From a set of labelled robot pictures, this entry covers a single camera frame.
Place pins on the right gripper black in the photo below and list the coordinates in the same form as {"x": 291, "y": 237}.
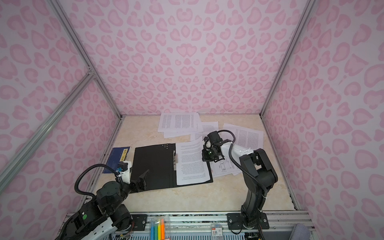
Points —
{"x": 204, "y": 156}

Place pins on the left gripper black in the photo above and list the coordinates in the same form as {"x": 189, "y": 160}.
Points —
{"x": 137, "y": 187}

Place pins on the technical drawing sheet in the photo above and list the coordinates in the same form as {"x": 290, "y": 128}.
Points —
{"x": 223, "y": 168}

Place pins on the orange and black folder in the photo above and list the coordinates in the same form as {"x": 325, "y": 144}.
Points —
{"x": 161, "y": 161}

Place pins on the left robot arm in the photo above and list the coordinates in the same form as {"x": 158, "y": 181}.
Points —
{"x": 105, "y": 213}

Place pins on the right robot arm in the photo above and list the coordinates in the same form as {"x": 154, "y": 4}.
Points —
{"x": 259, "y": 176}

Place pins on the blue paperback book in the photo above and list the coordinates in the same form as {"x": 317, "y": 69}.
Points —
{"x": 118, "y": 159}

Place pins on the box of coloured markers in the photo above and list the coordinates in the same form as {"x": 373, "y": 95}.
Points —
{"x": 158, "y": 228}

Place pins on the grey cloth at corner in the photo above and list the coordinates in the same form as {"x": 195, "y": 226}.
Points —
{"x": 300, "y": 232}

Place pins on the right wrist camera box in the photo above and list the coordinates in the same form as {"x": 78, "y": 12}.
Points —
{"x": 214, "y": 139}

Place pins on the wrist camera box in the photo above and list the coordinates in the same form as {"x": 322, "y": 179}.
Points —
{"x": 124, "y": 170}
{"x": 214, "y": 139}

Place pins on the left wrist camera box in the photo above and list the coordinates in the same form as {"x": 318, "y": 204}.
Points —
{"x": 124, "y": 170}

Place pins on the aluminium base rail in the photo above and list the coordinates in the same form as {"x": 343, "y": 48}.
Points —
{"x": 197, "y": 226}

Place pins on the aluminium diagonal frame bar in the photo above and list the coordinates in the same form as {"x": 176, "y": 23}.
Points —
{"x": 19, "y": 160}

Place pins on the aluminium frame corner post right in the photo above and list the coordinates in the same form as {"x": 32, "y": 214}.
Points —
{"x": 310, "y": 6}

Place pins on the aluminium frame corner post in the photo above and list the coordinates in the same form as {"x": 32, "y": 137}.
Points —
{"x": 310, "y": 6}
{"x": 79, "y": 46}

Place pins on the aluminium frame corner post left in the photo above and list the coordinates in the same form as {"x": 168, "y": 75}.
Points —
{"x": 79, "y": 46}

